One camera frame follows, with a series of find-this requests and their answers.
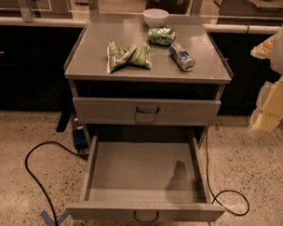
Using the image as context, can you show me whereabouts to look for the open grey middle drawer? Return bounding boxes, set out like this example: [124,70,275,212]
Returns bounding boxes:
[67,137,224,222]

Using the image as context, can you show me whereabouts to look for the blue soda can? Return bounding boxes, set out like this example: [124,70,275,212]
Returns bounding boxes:
[168,43,195,72]

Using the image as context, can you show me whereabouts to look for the small green snack bag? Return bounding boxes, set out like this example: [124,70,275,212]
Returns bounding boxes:
[148,28,177,46]

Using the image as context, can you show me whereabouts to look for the white counter rail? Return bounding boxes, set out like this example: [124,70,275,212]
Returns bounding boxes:
[0,17,280,34]

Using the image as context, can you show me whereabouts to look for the white bowl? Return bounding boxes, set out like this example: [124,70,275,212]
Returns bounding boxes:
[143,8,168,28]

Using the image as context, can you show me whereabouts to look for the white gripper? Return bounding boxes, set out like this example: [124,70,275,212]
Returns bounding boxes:
[249,26,283,133]

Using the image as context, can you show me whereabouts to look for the blue tape cross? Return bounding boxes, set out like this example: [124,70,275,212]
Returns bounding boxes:
[40,211,69,226]

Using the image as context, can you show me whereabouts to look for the closed grey top drawer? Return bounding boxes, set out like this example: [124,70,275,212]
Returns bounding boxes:
[73,97,220,126]

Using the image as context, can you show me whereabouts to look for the black floor cable left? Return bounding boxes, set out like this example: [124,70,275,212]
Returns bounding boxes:
[21,140,90,226]

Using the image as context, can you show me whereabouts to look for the grey drawer cabinet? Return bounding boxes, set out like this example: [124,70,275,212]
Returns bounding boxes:
[64,13,232,142]

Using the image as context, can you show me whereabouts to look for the green jalapeno chip bag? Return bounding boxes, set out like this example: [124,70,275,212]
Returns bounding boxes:
[106,40,152,73]

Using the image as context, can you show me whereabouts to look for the blue power adapter box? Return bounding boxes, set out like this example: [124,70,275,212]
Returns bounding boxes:
[72,126,88,151]

